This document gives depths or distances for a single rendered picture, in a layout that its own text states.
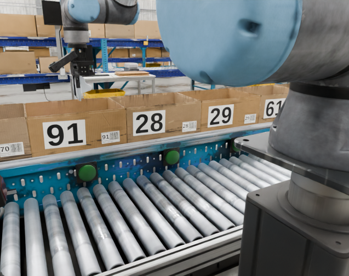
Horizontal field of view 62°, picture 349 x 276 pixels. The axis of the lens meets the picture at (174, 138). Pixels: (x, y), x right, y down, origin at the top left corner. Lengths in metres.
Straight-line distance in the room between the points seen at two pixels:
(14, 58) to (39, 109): 3.99
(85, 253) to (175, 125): 0.74
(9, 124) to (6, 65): 4.28
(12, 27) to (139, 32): 2.21
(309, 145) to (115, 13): 0.83
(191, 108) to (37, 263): 0.91
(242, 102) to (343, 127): 1.22
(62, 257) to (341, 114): 0.78
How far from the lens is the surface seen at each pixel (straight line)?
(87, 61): 1.18
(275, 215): 0.49
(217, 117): 1.52
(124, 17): 1.09
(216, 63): 0.26
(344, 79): 0.41
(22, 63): 5.47
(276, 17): 0.25
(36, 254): 0.96
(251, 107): 1.65
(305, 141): 0.41
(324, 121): 0.41
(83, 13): 1.04
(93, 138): 1.27
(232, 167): 1.45
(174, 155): 1.35
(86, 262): 0.89
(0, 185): 0.60
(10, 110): 1.51
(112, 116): 1.27
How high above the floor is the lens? 1.32
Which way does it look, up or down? 18 degrees down
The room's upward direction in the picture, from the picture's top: 1 degrees clockwise
